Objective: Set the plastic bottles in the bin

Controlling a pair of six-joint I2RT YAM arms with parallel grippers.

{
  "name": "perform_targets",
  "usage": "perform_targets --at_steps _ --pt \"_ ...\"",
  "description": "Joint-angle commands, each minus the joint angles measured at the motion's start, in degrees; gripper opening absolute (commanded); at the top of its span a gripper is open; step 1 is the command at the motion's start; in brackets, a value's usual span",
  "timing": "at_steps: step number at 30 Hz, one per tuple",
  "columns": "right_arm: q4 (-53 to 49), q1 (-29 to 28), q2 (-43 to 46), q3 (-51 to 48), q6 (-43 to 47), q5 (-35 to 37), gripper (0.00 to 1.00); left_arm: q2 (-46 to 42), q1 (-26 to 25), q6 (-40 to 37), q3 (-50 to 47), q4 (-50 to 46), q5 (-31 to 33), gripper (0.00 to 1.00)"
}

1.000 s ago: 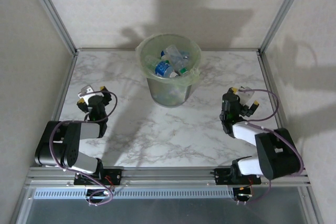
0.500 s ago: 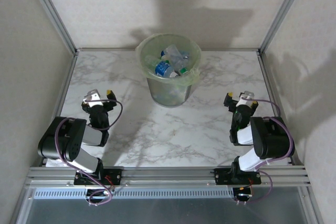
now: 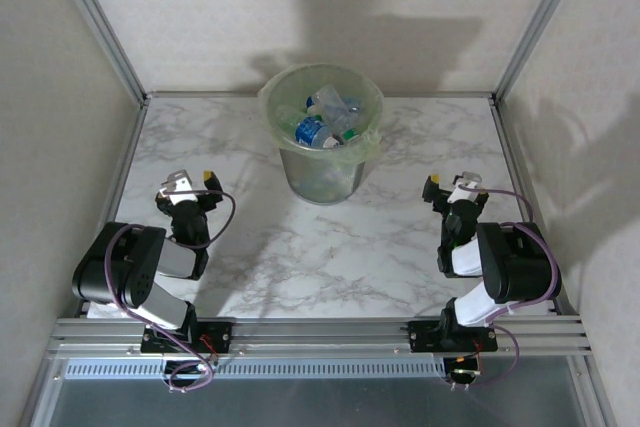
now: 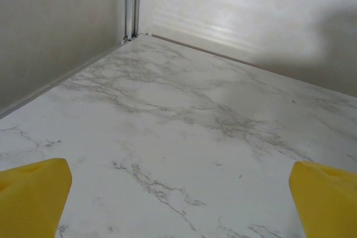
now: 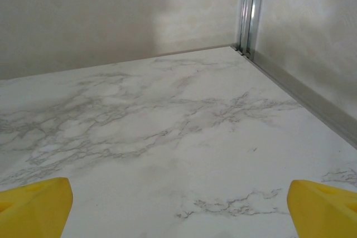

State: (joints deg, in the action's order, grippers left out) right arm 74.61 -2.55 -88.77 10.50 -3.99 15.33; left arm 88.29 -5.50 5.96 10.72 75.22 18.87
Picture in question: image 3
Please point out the blue label bottle white cap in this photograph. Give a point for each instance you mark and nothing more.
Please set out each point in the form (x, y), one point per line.
(307, 131)

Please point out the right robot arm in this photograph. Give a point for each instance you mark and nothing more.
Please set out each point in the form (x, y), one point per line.
(520, 267)

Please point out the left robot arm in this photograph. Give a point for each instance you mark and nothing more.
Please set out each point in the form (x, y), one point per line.
(125, 267)

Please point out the metal mesh waste bin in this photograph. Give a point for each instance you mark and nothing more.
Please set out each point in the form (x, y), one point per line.
(320, 182)

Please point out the wide aluminium extrusion beam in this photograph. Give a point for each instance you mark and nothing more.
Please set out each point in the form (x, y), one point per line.
(320, 337)

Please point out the grey metal panel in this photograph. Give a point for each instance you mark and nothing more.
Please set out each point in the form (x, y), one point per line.
(320, 407)

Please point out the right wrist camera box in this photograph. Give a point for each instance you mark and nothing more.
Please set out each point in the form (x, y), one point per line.
(464, 188)

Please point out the aluminium frame rail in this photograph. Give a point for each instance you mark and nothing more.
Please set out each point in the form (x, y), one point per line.
(130, 147)
(225, 94)
(511, 147)

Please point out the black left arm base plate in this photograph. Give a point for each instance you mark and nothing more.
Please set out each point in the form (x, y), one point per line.
(222, 337)

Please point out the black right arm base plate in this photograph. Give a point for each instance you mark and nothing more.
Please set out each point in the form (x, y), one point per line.
(422, 337)

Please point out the aluminium frame post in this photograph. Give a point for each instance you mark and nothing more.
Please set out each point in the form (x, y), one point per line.
(102, 27)
(541, 22)

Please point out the aluminium frame leg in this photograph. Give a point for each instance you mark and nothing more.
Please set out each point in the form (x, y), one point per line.
(42, 392)
(592, 397)

